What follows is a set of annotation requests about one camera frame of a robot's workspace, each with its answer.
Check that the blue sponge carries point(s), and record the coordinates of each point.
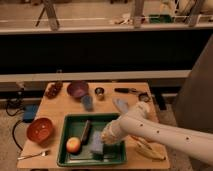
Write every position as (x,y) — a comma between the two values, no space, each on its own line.
(97,145)

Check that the blue box on floor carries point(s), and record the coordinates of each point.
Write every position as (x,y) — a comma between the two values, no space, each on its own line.
(29,113)

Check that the red yellow apple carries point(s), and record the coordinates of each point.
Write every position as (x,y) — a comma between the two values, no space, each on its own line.
(73,145)

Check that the orange bowl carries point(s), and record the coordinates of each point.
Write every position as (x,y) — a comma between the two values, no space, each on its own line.
(40,130)

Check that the dark brush bar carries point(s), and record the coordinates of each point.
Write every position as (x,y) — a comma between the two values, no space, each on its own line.
(85,132)

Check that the small round tin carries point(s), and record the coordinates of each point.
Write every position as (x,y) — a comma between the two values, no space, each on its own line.
(144,97)

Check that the yellow banana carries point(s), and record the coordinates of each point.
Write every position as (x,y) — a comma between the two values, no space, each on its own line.
(146,150)

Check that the green plastic tray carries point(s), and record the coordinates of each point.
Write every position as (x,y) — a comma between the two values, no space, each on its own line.
(73,126)

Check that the small metal cup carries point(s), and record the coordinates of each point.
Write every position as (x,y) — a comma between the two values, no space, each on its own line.
(99,92)

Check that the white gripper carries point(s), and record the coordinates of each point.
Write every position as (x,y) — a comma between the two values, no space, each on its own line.
(112,133)

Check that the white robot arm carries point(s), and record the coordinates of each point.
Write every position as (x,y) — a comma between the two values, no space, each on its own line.
(196,144)

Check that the black handled knife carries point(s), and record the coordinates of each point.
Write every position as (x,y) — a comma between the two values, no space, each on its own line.
(127,90)

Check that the purple bowl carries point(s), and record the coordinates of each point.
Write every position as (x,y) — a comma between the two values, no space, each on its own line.
(78,89)

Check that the blue grey cup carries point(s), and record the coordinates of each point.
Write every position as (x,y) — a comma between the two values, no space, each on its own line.
(87,102)

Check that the wooden table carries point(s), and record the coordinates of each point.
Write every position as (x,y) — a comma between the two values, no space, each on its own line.
(56,109)

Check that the orange carrot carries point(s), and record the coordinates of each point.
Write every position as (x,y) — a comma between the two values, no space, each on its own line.
(138,138)

